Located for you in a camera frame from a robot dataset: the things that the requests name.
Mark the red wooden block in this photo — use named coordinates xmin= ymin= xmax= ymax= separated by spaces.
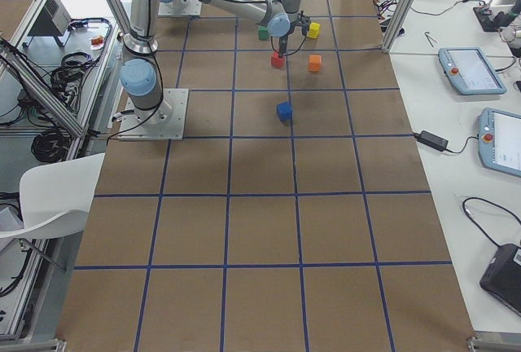
xmin=270 ymin=51 xmax=286 ymax=68

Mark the yellow wooden block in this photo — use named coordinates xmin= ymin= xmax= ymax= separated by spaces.
xmin=307 ymin=22 xmax=321 ymax=39

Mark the blue wooden block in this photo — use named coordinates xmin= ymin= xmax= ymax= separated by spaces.
xmin=276 ymin=101 xmax=293 ymax=122

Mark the orange wooden block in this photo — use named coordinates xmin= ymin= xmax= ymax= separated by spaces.
xmin=308 ymin=55 xmax=322 ymax=73

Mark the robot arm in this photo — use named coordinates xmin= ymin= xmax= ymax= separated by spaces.
xmin=120 ymin=0 xmax=311 ymax=125

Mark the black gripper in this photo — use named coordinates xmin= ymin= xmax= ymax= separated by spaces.
xmin=278 ymin=11 xmax=309 ymax=56

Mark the green wooden block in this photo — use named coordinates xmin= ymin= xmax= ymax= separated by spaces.
xmin=257 ymin=26 xmax=270 ymax=41

